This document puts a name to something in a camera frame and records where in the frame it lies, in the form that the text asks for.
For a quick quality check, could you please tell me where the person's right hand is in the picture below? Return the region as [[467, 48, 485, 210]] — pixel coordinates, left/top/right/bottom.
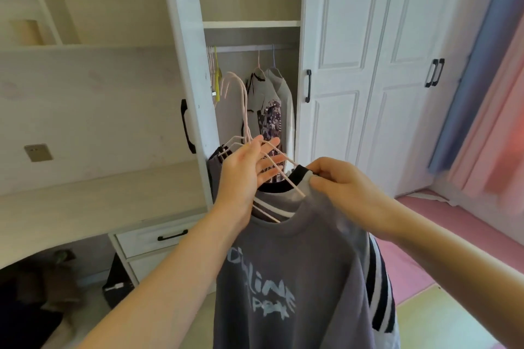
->
[[306, 157, 401, 241]]

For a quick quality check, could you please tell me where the person's left hand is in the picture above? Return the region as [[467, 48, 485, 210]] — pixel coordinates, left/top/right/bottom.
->
[[214, 135, 286, 221]]

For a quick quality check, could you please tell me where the pale pink wire hanger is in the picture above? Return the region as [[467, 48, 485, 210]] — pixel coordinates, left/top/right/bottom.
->
[[224, 72, 306, 199], [217, 72, 251, 158], [224, 72, 296, 224]]

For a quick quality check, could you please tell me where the grey printed t-shirt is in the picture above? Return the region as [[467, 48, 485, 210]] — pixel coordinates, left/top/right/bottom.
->
[[213, 175, 381, 349]]

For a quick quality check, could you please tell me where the person's left forearm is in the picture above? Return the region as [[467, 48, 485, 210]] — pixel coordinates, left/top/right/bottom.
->
[[78, 203, 252, 349]]

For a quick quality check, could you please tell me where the person's right forearm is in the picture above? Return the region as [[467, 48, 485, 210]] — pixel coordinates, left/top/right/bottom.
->
[[381, 201, 524, 349]]

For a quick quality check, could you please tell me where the grey floral print shirt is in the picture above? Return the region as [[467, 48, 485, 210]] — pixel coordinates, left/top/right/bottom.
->
[[245, 70, 284, 150]]

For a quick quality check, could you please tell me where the white sweatshirt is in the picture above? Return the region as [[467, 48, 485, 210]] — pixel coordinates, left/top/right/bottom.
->
[[266, 68, 296, 162]]

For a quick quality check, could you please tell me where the dark grey garment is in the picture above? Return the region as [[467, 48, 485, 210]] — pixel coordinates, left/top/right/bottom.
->
[[206, 144, 231, 207]]

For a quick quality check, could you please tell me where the yellow hanger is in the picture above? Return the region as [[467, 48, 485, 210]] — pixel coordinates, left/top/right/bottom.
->
[[213, 46, 224, 102]]

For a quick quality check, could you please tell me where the bunch of pink hangers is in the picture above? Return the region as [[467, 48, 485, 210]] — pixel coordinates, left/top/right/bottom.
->
[[206, 46, 218, 107]]

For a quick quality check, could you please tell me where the blue hanger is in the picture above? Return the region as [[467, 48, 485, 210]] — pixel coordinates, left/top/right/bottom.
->
[[268, 44, 284, 76]]

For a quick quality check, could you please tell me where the white wardrobe shelf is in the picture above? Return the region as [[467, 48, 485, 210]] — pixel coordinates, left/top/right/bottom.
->
[[203, 20, 302, 30]]

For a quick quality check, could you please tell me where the open white wardrobe door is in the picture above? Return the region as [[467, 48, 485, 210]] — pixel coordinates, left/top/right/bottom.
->
[[157, 0, 222, 207]]

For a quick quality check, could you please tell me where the pink floor mat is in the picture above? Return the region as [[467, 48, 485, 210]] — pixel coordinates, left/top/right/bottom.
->
[[374, 189, 524, 305]]

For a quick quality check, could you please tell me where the white desk drawer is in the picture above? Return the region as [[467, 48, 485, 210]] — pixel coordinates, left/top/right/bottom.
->
[[128, 246, 174, 285], [114, 214, 206, 260]]

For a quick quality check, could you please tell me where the white panelled wardrobe door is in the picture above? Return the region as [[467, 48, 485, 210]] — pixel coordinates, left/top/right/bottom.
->
[[355, 0, 476, 199], [396, 0, 513, 199], [296, 0, 401, 169]]

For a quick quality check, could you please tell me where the pink curtain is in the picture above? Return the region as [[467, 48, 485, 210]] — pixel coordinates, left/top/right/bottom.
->
[[446, 13, 524, 215]]

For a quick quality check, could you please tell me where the blue curtain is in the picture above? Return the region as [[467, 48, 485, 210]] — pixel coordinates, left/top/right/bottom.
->
[[427, 0, 524, 176]]

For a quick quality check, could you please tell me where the black bag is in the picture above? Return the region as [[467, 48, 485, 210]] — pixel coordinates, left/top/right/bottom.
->
[[102, 252, 136, 309]]

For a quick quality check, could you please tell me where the white wooden desk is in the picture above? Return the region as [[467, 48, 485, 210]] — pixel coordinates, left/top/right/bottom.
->
[[0, 158, 210, 271]]

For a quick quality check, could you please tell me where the pale green floor mat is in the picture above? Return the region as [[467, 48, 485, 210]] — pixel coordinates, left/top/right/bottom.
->
[[396, 283, 506, 349]]

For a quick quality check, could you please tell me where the brown bundle under desk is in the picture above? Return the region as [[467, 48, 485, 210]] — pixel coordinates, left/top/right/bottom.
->
[[39, 250, 83, 313]]

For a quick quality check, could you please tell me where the wardrobe hanging rail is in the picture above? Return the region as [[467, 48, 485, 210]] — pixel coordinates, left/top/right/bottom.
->
[[207, 44, 300, 53]]

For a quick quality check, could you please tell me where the black drawer handle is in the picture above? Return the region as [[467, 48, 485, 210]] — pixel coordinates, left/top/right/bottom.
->
[[157, 230, 189, 242]]

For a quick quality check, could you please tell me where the grey wall socket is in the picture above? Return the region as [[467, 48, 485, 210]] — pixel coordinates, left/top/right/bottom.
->
[[23, 143, 54, 163]]

